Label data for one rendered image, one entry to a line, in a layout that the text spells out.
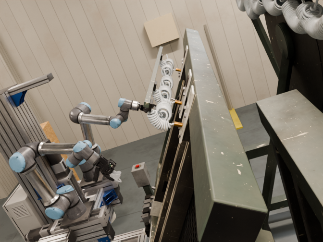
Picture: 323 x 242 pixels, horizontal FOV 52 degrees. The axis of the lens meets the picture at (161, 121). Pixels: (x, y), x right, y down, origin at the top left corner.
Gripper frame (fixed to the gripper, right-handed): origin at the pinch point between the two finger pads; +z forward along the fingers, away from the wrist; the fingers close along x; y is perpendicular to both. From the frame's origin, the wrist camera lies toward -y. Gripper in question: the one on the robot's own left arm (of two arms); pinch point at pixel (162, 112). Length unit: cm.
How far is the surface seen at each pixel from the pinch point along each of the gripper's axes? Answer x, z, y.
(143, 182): 68, -1, 39
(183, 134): 2, 4, -144
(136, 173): 60, -10, 36
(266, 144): 8, 95, 23
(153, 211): 69, 8, -33
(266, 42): -70, 66, -6
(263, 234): 14, 18, -195
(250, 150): 17, 83, 23
